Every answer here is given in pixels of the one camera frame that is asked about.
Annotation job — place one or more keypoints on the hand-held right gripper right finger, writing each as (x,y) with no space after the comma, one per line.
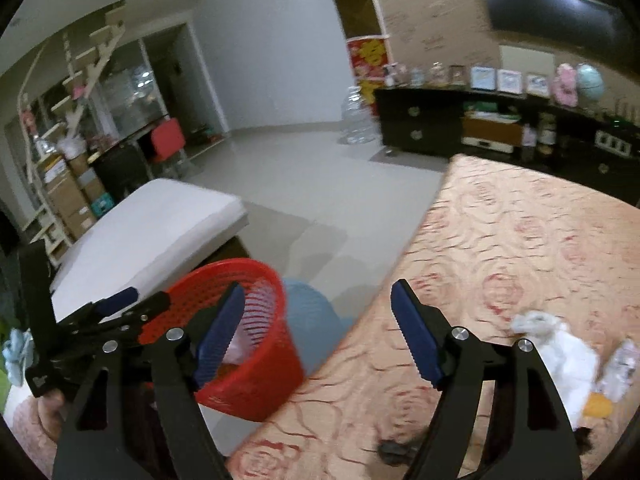
(415,340)

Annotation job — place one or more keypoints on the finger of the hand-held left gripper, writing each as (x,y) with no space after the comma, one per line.
(120,300)
(145,310)

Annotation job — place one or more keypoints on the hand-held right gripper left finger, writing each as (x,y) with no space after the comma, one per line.
(220,332)

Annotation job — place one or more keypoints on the red plastic basket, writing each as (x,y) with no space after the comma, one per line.
(270,360)

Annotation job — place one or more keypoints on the dark brown garment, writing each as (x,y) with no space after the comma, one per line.
(397,452)

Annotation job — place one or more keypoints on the white fluffy garment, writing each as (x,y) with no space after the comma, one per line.
(565,360)

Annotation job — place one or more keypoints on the light blue cloth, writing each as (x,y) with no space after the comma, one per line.
(16,355)

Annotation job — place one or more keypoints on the white cushioned bench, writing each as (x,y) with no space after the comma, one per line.
(150,230)

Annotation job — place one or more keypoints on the blue plastic stool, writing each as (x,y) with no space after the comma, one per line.
(315,320)

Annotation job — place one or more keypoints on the stack of cardboard boxes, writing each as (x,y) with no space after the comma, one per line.
(75,195)

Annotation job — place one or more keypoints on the black chair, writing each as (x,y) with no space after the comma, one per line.
(120,170)

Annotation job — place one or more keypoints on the red chair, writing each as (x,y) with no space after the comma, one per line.
(167,141)

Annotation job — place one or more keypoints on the yellow scrap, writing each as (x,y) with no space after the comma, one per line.
(597,405)

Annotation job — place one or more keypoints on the clear plastic wrapper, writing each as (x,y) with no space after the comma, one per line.
(620,365)

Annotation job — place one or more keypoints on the black media cabinet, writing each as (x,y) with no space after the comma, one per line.
(415,120)

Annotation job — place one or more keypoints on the orange and white box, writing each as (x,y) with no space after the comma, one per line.
(490,132)

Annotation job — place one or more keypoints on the large glass jar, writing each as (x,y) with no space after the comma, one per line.
(357,117)

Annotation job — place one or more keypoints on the white power strip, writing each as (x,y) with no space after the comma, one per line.
(614,141)

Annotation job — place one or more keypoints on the pink plush toy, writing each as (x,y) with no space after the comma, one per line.
(566,85)

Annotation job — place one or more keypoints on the cream board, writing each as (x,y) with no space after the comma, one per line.
(525,57)

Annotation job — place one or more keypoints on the light blue globe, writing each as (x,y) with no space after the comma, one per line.
(590,82)

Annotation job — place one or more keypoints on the wooden wall shelf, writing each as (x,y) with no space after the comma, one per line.
(95,65)

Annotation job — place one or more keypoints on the blue picture frame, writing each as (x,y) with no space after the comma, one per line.
(483,79)

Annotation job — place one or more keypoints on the white picture frame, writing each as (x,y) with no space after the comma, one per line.
(509,81)

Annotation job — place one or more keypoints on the small picture frame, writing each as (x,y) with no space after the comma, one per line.
(537,85)

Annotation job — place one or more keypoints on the red festive wall decoration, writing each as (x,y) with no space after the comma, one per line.
(367,60)

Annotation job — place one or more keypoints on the black wall television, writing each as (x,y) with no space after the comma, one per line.
(550,5)

